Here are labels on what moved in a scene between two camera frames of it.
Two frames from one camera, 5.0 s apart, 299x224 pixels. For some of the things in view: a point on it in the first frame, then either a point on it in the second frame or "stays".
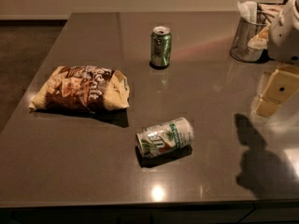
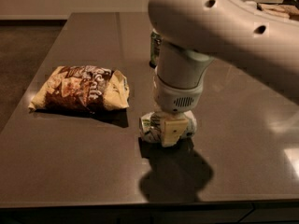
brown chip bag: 81,89 stays
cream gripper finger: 280,86 -> 172,131
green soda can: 161,43 stays
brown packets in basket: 272,10 stays
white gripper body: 285,36 -> 176,97
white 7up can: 172,136 -> 151,127
